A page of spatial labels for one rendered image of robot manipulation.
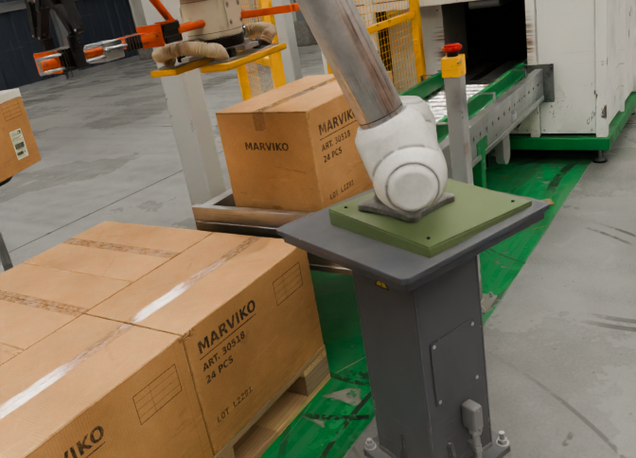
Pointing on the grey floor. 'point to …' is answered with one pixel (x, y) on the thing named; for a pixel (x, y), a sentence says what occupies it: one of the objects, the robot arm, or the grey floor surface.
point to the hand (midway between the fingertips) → (64, 56)
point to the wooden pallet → (279, 410)
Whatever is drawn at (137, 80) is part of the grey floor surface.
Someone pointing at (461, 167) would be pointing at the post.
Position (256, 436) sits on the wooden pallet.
